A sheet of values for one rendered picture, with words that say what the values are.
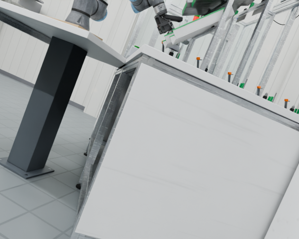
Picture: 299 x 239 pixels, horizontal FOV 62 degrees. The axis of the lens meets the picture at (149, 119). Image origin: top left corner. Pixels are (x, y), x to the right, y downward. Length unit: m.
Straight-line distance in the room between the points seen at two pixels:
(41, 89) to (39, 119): 0.18
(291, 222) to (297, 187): 0.13
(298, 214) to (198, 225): 0.36
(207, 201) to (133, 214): 0.29
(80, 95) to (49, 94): 3.59
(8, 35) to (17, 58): 0.58
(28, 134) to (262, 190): 1.30
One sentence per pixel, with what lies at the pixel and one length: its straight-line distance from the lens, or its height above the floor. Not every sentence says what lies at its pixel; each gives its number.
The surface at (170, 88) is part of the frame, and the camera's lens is 0.87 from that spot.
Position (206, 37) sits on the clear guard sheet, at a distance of 3.20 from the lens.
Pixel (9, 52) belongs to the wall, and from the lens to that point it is 6.44.
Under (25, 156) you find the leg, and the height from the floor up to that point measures 0.10.
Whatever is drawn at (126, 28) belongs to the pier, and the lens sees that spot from 4.86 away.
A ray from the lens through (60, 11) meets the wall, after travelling 5.89.
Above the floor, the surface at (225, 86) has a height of 0.84.
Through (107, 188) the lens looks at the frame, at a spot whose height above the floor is 0.36.
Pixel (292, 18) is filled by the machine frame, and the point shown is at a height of 1.91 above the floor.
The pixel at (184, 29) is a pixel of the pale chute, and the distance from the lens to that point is 1.18.
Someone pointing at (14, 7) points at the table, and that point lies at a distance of 1.35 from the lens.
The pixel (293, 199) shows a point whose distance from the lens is 1.13.
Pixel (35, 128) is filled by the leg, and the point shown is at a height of 0.28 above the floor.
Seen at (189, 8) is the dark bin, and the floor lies 1.19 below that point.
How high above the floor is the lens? 0.70
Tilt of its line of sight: 4 degrees down
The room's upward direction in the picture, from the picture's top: 22 degrees clockwise
